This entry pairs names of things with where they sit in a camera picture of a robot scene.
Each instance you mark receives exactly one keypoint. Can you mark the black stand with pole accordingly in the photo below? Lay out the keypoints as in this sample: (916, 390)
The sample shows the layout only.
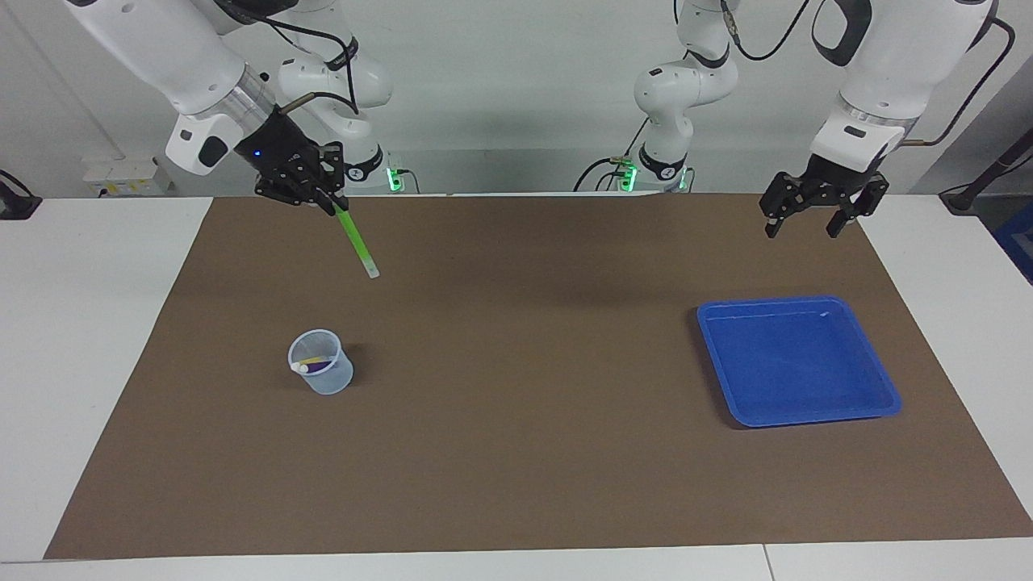
(980, 181)

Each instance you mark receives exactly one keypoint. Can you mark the blue box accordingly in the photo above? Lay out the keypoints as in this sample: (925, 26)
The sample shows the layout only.
(1018, 242)

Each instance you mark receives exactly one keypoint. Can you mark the green pen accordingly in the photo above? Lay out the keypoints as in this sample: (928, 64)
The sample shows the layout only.
(355, 238)

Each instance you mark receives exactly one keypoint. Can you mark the blue plastic tray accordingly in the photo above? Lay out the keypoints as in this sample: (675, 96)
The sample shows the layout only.
(799, 363)

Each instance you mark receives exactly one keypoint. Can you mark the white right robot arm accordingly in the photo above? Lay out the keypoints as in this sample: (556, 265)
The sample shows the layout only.
(161, 48)

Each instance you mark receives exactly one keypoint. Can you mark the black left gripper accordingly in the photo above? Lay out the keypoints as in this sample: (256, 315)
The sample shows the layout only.
(825, 190)

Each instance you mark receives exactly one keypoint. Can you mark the translucent plastic cup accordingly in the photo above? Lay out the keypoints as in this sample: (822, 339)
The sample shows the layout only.
(331, 381)

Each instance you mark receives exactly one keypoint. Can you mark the brown table mat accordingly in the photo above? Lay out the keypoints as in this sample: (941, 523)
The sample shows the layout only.
(516, 452)

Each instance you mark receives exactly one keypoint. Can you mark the white wall socket box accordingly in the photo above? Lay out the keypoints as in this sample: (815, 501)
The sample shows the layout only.
(125, 176)

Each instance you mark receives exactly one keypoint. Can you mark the black clamp mount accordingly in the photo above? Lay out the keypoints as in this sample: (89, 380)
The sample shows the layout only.
(16, 206)

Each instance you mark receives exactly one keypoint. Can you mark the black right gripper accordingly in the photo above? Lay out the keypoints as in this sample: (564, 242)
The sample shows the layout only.
(282, 157)

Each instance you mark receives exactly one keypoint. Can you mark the purple pen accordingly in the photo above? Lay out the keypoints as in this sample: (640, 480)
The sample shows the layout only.
(320, 366)

